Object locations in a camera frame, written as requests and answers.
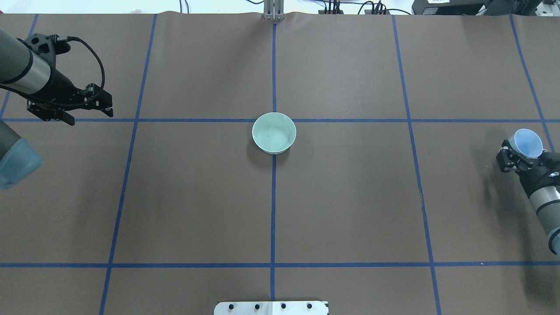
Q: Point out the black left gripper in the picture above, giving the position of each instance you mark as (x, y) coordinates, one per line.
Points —
(60, 84)

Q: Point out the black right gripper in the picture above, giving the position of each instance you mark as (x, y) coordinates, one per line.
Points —
(539, 178)

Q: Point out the light blue plastic cup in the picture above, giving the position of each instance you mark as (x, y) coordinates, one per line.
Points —
(529, 143)

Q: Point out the mint green bowl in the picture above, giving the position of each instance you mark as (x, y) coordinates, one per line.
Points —
(274, 133)

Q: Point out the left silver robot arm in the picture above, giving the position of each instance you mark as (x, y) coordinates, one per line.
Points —
(28, 69)

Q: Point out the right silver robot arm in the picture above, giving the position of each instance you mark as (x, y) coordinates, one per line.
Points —
(546, 205)

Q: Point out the black box with label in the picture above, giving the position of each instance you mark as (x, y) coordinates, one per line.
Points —
(447, 7)

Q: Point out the orange black electronics board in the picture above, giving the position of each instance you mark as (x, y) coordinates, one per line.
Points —
(366, 7)

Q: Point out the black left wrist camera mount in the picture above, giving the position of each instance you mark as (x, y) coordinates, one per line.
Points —
(47, 47)

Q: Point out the aluminium frame post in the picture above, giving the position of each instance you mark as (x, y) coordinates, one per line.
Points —
(273, 10)

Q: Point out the white central pedestal column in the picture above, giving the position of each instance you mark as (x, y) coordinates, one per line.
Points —
(272, 308)

